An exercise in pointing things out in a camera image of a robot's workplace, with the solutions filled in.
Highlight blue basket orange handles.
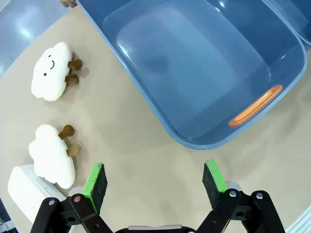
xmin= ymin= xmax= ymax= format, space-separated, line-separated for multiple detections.
xmin=263 ymin=0 xmax=311 ymax=50
xmin=75 ymin=0 xmax=307 ymax=150

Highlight white cloud plush toy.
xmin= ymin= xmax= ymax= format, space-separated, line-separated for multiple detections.
xmin=28 ymin=124 xmax=81 ymax=189
xmin=31 ymin=41 xmax=83 ymax=102

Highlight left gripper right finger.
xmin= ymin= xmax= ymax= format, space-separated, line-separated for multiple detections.
xmin=196 ymin=159 xmax=286 ymax=233

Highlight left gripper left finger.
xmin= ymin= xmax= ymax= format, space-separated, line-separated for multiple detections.
xmin=30 ymin=162 xmax=115 ymax=233

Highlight white digital clock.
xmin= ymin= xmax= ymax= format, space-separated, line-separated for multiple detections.
xmin=7 ymin=164 xmax=68 ymax=224

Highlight person's right hand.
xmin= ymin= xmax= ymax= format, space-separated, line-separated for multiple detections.
xmin=59 ymin=0 xmax=78 ymax=9

